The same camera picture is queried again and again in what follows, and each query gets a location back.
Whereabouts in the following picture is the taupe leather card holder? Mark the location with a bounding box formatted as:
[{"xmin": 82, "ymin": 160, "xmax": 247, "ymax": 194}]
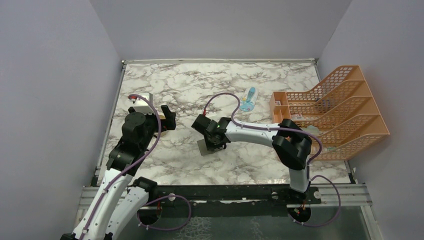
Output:
[{"xmin": 197, "ymin": 139, "xmax": 221, "ymax": 157}]

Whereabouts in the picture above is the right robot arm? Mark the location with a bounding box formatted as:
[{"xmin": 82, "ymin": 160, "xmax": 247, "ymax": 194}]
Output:
[{"xmin": 191, "ymin": 114, "xmax": 313, "ymax": 204}]

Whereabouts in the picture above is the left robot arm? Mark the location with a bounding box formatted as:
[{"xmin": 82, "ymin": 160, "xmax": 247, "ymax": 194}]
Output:
[{"xmin": 61, "ymin": 105, "xmax": 176, "ymax": 240}]

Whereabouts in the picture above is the red white small box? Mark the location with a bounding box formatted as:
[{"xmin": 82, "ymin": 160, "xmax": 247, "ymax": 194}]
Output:
[{"xmin": 291, "ymin": 113, "xmax": 305, "ymax": 121}]

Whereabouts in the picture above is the orange plastic file organizer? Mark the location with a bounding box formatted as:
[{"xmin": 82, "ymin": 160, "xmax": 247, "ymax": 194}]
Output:
[{"xmin": 269, "ymin": 65, "xmax": 390, "ymax": 161}]

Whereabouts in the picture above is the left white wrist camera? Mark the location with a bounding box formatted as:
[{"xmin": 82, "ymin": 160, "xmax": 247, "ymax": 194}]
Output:
[{"xmin": 132, "ymin": 93, "xmax": 154, "ymax": 115}]

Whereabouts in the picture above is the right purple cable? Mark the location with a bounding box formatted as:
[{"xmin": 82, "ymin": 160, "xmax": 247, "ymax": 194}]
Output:
[{"xmin": 202, "ymin": 92, "xmax": 342, "ymax": 229}]

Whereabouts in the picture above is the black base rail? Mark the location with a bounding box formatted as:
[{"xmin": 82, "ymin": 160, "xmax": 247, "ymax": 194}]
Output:
[{"xmin": 136, "ymin": 184, "xmax": 322, "ymax": 220}]

